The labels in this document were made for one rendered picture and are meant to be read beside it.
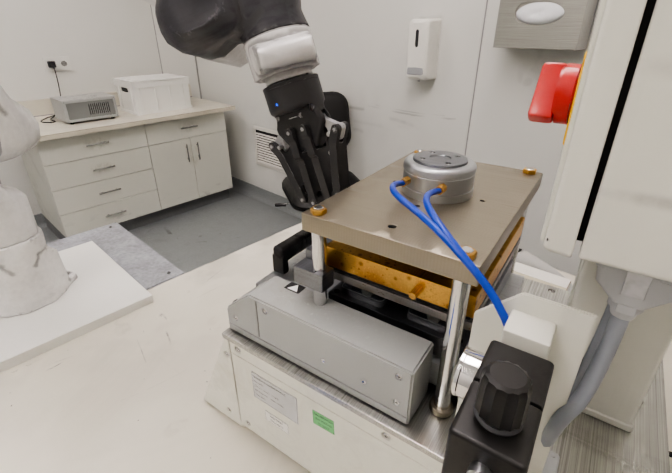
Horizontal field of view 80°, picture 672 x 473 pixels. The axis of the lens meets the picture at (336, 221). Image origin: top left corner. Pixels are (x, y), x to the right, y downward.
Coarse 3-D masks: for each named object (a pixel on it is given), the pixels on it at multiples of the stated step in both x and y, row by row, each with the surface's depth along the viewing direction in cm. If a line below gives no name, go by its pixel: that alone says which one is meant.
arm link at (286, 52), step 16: (272, 32) 47; (288, 32) 47; (304, 32) 47; (256, 48) 44; (272, 48) 43; (288, 48) 43; (304, 48) 44; (256, 64) 48; (272, 64) 44; (288, 64) 46; (304, 64) 49; (256, 80) 51; (272, 80) 50
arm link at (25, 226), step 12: (0, 192) 71; (12, 192) 74; (0, 204) 72; (12, 204) 74; (24, 204) 76; (0, 216) 72; (12, 216) 74; (24, 216) 76; (0, 228) 73; (12, 228) 74; (24, 228) 76; (36, 228) 80; (0, 240) 74; (12, 240) 75; (24, 240) 77
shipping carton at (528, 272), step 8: (520, 264) 82; (520, 272) 80; (528, 272) 80; (536, 272) 80; (544, 272) 80; (536, 280) 77; (544, 280) 77; (552, 280) 77; (560, 280) 77; (568, 280) 77; (560, 288) 75; (568, 288) 77
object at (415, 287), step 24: (336, 264) 45; (360, 264) 43; (384, 264) 41; (504, 264) 47; (360, 288) 44; (384, 288) 43; (408, 288) 40; (432, 288) 39; (480, 288) 38; (432, 312) 40
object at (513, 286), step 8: (296, 256) 60; (304, 256) 60; (288, 264) 58; (272, 272) 56; (288, 272) 56; (264, 280) 54; (288, 280) 54; (336, 280) 54; (512, 280) 54; (520, 280) 54; (328, 288) 53; (504, 288) 53; (512, 288) 53; (520, 288) 54; (504, 296) 51; (432, 360) 41; (432, 368) 41; (432, 376) 42
